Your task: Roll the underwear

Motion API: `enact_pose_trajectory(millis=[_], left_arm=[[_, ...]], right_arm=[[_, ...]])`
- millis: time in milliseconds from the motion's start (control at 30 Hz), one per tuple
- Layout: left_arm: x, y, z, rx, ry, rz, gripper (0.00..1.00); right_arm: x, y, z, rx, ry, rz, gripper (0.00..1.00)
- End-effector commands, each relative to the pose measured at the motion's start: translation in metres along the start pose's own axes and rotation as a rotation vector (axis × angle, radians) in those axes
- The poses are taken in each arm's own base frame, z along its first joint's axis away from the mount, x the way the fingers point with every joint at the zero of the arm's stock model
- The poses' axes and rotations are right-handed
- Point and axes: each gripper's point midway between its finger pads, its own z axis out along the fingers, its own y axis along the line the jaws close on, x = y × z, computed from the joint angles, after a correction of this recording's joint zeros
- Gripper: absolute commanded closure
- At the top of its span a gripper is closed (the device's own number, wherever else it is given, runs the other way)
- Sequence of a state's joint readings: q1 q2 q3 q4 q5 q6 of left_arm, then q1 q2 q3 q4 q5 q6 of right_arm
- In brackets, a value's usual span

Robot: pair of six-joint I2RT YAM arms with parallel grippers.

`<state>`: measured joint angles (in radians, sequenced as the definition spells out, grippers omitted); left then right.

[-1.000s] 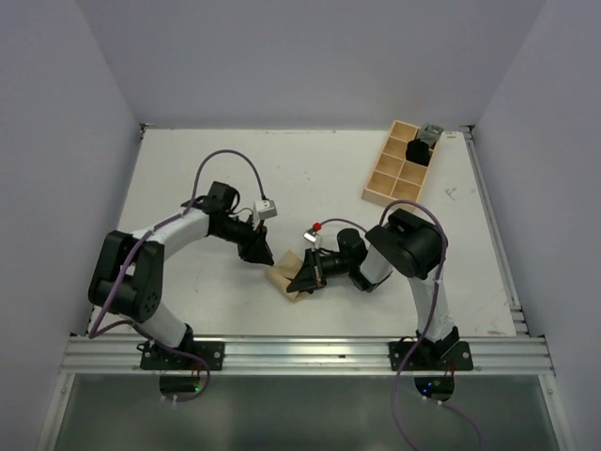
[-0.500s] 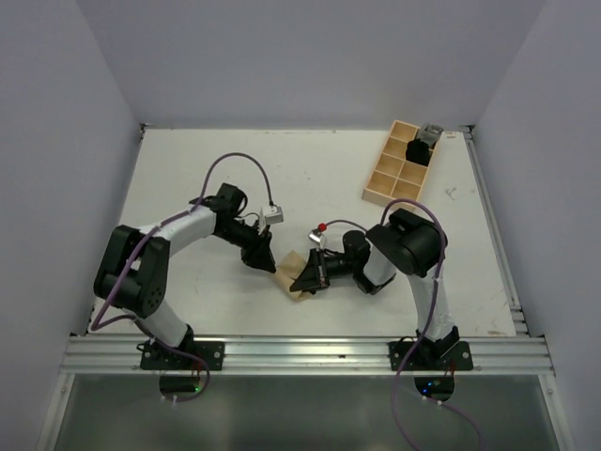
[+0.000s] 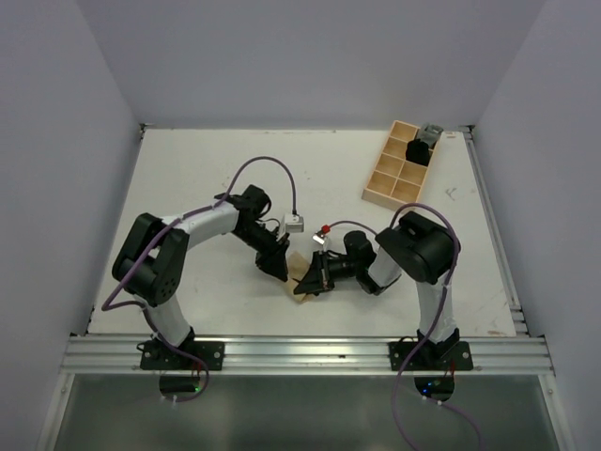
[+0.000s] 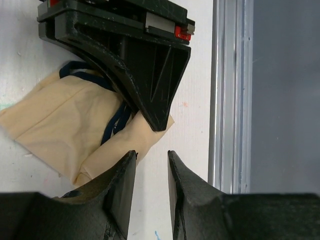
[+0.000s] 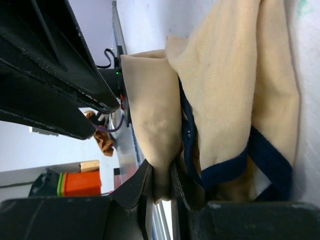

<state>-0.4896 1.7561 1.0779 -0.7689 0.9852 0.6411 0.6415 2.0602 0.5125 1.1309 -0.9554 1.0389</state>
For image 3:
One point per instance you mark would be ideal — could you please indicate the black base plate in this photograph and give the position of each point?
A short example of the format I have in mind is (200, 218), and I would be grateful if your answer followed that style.
(156, 356)
(430, 357)

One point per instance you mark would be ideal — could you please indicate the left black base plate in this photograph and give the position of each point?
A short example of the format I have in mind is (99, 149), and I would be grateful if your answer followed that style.
(156, 356)

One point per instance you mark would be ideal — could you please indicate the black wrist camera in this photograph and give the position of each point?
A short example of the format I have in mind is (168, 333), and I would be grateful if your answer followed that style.
(256, 199)
(358, 247)

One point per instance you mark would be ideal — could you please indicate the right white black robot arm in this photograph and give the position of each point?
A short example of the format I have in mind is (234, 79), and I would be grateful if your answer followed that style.
(416, 247)

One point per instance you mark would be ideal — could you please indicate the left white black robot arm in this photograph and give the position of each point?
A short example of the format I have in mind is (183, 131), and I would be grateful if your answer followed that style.
(150, 262)

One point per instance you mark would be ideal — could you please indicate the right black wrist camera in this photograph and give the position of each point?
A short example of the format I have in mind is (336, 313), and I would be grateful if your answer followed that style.
(358, 247)

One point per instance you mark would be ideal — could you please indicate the rolled black garment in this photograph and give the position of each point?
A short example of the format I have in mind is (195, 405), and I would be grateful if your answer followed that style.
(418, 152)

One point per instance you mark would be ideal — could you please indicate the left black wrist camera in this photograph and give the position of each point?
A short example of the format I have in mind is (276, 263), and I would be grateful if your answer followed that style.
(256, 199)

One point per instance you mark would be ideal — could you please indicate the beige underwear with navy trim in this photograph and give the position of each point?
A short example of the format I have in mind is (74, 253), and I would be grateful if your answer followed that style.
(297, 266)

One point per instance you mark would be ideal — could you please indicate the aluminium front rail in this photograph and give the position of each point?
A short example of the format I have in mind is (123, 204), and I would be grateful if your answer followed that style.
(315, 356)

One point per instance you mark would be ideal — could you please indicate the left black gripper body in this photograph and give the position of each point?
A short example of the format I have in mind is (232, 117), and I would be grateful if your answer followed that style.
(260, 238)

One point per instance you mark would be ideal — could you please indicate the wooden compartment organizer box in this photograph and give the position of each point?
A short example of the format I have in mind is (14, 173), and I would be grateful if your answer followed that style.
(394, 181)

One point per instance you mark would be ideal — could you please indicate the aluminium right side rail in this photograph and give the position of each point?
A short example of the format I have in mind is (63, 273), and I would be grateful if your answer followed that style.
(513, 301)

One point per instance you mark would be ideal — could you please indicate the aluminium rail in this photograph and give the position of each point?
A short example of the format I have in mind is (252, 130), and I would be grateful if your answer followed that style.
(513, 301)
(315, 356)

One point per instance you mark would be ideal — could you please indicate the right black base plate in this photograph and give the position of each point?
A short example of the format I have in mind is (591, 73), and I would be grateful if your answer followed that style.
(430, 357)

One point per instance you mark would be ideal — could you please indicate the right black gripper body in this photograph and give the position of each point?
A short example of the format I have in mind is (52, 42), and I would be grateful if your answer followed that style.
(342, 266)

